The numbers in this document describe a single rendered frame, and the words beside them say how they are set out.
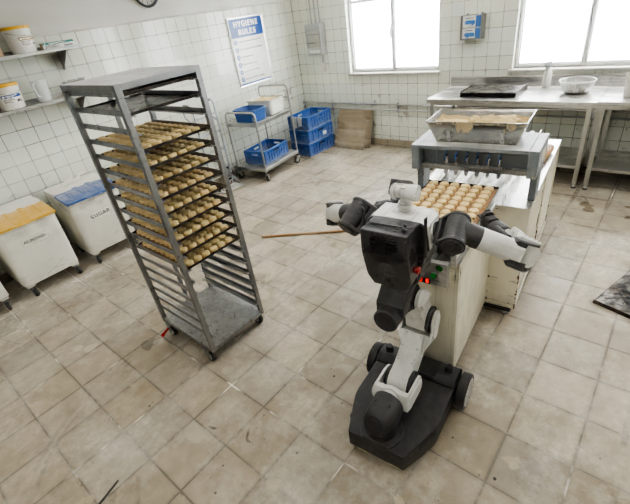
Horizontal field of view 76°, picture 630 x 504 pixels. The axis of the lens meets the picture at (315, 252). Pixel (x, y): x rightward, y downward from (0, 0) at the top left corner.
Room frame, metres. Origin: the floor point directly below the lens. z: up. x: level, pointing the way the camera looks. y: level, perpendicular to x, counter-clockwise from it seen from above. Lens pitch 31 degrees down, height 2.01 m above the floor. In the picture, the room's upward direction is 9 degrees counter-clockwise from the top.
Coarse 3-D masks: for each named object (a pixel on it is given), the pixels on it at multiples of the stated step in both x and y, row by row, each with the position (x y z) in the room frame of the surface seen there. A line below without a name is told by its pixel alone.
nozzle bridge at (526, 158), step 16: (416, 144) 2.43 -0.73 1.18; (432, 144) 2.39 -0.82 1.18; (448, 144) 2.34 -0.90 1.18; (464, 144) 2.30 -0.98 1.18; (480, 144) 2.25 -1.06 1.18; (496, 144) 2.21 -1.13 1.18; (528, 144) 2.13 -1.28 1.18; (544, 144) 2.12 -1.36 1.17; (416, 160) 2.43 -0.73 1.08; (432, 160) 2.45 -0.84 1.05; (448, 160) 2.38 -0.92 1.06; (464, 160) 2.32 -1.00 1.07; (480, 160) 2.26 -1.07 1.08; (496, 160) 2.21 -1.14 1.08; (512, 160) 2.16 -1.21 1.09; (528, 160) 2.03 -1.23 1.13; (544, 160) 2.23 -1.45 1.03; (528, 176) 2.02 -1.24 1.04; (528, 192) 2.11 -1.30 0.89
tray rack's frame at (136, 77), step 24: (120, 72) 2.66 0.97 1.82; (144, 72) 2.41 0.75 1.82; (168, 72) 2.22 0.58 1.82; (192, 72) 2.31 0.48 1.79; (120, 120) 2.63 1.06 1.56; (96, 168) 2.45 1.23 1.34; (120, 216) 2.44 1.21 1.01; (216, 288) 2.72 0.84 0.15; (168, 312) 2.50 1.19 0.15; (192, 312) 2.45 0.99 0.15; (216, 312) 2.40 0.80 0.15; (240, 312) 2.36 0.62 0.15; (192, 336) 2.18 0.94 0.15; (216, 336) 2.14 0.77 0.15
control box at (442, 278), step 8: (432, 264) 1.63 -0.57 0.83; (440, 264) 1.61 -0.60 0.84; (448, 264) 1.60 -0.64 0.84; (424, 272) 1.66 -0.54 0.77; (432, 272) 1.63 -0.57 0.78; (440, 272) 1.61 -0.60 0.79; (448, 272) 1.60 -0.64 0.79; (424, 280) 1.66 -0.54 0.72; (432, 280) 1.63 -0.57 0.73; (440, 280) 1.61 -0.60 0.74; (448, 280) 1.60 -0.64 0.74
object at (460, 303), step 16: (432, 256) 1.68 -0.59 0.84; (448, 256) 1.66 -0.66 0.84; (464, 256) 1.64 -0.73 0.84; (480, 256) 1.91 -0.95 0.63; (464, 272) 1.65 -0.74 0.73; (480, 272) 1.94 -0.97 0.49; (432, 288) 1.66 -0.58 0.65; (448, 288) 1.61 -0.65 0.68; (464, 288) 1.67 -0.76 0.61; (480, 288) 1.97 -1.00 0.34; (432, 304) 1.66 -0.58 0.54; (448, 304) 1.61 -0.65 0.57; (464, 304) 1.69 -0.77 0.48; (480, 304) 2.01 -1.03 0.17; (448, 320) 1.61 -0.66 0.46; (464, 320) 1.71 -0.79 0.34; (448, 336) 1.60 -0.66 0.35; (464, 336) 1.73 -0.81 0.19; (432, 352) 1.66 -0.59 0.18; (448, 352) 1.60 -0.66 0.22
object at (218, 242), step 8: (216, 240) 2.33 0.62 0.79; (224, 240) 2.35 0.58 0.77; (232, 240) 2.33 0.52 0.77; (152, 248) 2.37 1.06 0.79; (200, 248) 2.25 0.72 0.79; (208, 248) 2.26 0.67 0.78; (216, 248) 2.23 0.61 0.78; (168, 256) 2.25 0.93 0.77; (192, 256) 2.17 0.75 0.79; (200, 256) 2.15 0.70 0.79; (192, 264) 2.10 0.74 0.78
